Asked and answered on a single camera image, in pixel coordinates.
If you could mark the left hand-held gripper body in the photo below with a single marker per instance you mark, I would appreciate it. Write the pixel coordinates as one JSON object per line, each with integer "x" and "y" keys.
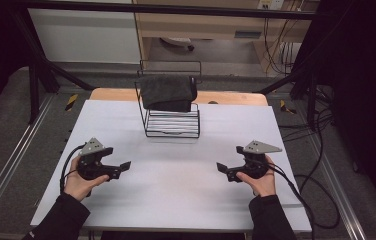
{"x": 91, "y": 163}

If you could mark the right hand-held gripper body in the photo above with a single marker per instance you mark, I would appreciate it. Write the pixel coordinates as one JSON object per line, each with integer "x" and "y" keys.
{"x": 256, "y": 166}

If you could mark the dark towel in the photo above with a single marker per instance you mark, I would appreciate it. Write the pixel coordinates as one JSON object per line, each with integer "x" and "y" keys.
{"x": 167, "y": 91}

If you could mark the person's right hand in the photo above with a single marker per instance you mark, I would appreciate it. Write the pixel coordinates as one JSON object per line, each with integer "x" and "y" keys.
{"x": 264, "y": 185}

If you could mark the person's left hand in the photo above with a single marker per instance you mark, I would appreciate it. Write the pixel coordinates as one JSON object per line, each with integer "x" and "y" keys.
{"x": 77, "y": 186}

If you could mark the white board table cover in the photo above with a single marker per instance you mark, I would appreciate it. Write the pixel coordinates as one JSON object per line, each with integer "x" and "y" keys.
{"x": 176, "y": 196}

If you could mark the yellow black tape marker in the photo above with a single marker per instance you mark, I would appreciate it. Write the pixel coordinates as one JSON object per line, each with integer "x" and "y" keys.
{"x": 71, "y": 102}
{"x": 286, "y": 107}

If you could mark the white panel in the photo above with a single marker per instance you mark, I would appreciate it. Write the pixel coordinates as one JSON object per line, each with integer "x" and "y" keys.
{"x": 86, "y": 36}

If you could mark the white chair base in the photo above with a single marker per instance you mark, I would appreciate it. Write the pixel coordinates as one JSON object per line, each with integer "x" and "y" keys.
{"x": 177, "y": 41}

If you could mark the light wooden desk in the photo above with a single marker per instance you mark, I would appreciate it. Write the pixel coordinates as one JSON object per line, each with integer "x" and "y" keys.
{"x": 209, "y": 25}

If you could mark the white power strip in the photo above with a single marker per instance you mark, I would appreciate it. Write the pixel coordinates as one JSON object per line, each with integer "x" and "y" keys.
{"x": 271, "y": 4}

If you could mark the aluminium floor rail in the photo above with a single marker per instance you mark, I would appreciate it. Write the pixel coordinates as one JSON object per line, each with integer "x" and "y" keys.
{"x": 339, "y": 186}
{"x": 12, "y": 156}

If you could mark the black metal frame strut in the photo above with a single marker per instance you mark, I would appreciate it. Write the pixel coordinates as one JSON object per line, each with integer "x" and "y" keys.
{"x": 34, "y": 90}
{"x": 311, "y": 90}

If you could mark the black metal frame bar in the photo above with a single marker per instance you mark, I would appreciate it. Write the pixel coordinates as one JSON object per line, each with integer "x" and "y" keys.
{"x": 176, "y": 9}

